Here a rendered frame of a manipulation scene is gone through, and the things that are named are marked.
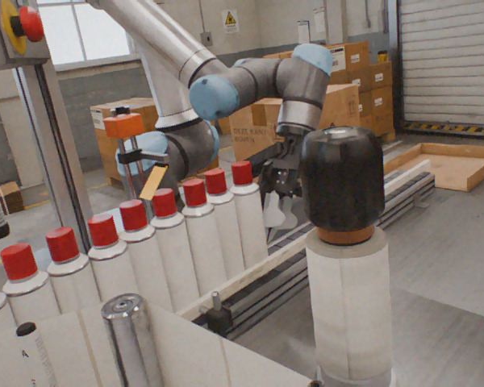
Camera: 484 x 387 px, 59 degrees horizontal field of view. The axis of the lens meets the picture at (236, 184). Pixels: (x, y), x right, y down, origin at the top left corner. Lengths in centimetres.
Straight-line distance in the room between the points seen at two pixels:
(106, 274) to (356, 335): 31
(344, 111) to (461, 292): 63
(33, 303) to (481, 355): 53
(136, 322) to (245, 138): 88
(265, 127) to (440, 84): 425
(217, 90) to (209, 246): 25
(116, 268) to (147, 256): 5
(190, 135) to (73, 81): 513
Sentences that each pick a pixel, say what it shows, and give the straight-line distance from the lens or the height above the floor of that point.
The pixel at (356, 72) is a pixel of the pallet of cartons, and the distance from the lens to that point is 462.
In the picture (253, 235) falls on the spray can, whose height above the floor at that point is 96.
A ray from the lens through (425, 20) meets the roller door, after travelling 536.
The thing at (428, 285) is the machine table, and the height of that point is 83.
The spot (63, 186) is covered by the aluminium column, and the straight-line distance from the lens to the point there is 70.
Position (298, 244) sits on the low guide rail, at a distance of 81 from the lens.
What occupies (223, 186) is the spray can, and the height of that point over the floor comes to 106.
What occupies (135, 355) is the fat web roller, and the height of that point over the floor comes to 103.
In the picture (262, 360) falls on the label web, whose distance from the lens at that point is 32.
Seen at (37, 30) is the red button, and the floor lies 132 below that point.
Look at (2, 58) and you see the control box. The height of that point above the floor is 129.
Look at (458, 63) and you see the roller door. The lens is 518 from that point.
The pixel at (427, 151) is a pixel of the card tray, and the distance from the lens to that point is 161.
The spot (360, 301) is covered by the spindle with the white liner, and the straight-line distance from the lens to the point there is 46.
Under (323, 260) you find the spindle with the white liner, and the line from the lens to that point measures 44.
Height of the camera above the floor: 127
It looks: 17 degrees down
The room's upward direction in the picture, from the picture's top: 9 degrees counter-clockwise
